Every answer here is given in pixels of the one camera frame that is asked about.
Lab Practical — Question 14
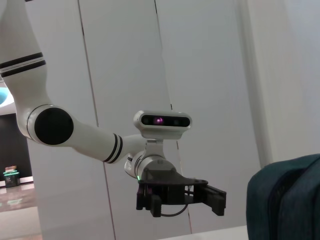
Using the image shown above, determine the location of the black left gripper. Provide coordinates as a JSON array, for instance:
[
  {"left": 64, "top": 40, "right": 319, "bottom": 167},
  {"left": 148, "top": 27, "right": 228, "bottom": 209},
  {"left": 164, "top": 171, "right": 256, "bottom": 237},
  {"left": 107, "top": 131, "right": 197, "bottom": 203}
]
[{"left": 136, "top": 166, "right": 227, "bottom": 219}]

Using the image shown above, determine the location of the dark blue insulated bag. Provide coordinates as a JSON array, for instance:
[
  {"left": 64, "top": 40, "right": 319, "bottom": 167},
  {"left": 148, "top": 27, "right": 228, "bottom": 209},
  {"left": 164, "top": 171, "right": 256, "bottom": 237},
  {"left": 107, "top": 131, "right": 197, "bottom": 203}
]
[{"left": 246, "top": 153, "right": 320, "bottom": 240}]

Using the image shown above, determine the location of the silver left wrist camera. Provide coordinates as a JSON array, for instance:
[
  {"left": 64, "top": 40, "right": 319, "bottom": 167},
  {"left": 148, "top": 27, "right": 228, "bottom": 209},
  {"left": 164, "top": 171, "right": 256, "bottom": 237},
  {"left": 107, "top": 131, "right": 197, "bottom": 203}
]
[{"left": 133, "top": 110, "right": 193, "bottom": 141}]

